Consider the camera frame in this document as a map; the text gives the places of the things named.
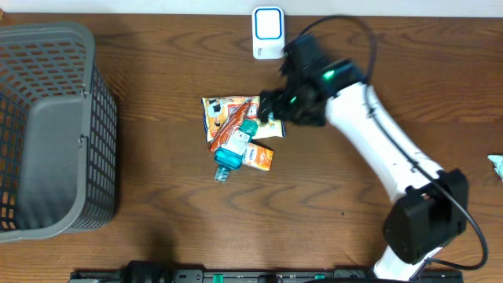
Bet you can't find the red snack stick packet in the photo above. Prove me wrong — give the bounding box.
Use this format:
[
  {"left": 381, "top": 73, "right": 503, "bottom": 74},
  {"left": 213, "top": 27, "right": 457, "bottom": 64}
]
[{"left": 208, "top": 101, "right": 251, "bottom": 153}]

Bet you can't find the orange tissue pack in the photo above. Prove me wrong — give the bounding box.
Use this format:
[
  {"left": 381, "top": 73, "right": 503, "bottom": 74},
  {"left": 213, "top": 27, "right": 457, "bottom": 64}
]
[{"left": 242, "top": 143, "right": 274, "bottom": 171}]

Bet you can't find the teal mouthwash bottle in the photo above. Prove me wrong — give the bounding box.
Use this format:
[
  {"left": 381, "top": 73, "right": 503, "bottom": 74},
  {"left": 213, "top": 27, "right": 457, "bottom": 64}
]
[{"left": 215, "top": 119, "right": 259, "bottom": 183}]

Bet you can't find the small teal wipes packet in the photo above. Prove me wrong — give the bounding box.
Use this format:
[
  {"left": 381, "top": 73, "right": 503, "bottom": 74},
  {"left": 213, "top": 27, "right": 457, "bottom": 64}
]
[{"left": 487, "top": 154, "right": 503, "bottom": 180}]

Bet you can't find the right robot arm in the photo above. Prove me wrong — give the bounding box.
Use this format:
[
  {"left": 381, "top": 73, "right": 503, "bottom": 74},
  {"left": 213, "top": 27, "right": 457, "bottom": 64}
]
[{"left": 258, "top": 35, "right": 468, "bottom": 281}]

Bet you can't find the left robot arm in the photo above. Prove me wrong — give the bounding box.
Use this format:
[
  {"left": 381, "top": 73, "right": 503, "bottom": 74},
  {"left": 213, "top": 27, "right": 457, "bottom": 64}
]
[{"left": 120, "top": 261, "right": 172, "bottom": 283}]

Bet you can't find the white barcode scanner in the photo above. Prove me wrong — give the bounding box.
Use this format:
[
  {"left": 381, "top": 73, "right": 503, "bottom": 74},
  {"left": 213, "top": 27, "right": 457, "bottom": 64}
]
[{"left": 251, "top": 6, "right": 285, "bottom": 60}]

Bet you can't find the grey plastic mesh basket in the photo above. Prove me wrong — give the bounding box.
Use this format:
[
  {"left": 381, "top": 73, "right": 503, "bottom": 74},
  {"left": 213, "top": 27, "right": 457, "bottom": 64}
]
[{"left": 1, "top": 23, "right": 118, "bottom": 243}]

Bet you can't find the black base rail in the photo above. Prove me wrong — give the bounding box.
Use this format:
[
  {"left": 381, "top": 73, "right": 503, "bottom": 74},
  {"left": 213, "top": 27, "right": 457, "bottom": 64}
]
[{"left": 68, "top": 269, "right": 464, "bottom": 283}]

